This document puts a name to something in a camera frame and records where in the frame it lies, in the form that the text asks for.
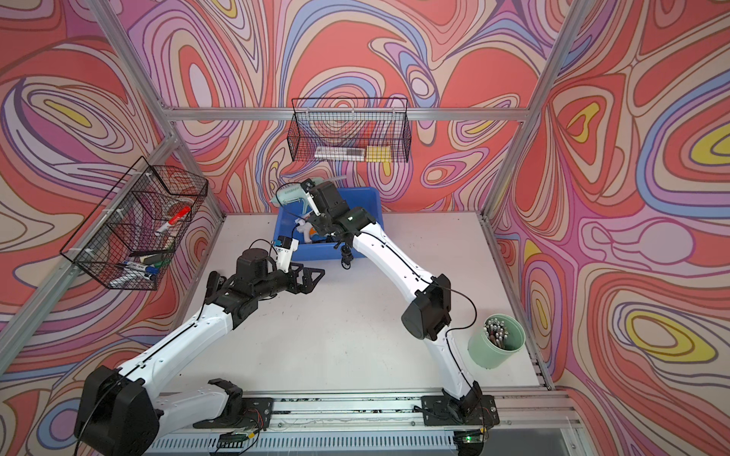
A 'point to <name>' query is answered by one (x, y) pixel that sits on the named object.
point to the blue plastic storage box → (319, 238)
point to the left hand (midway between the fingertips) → (315, 270)
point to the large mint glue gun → (296, 193)
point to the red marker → (176, 218)
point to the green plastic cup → (501, 336)
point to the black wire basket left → (128, 241)
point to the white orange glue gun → (305, 227)
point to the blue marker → (141, 267)
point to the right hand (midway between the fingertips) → (326, 218)
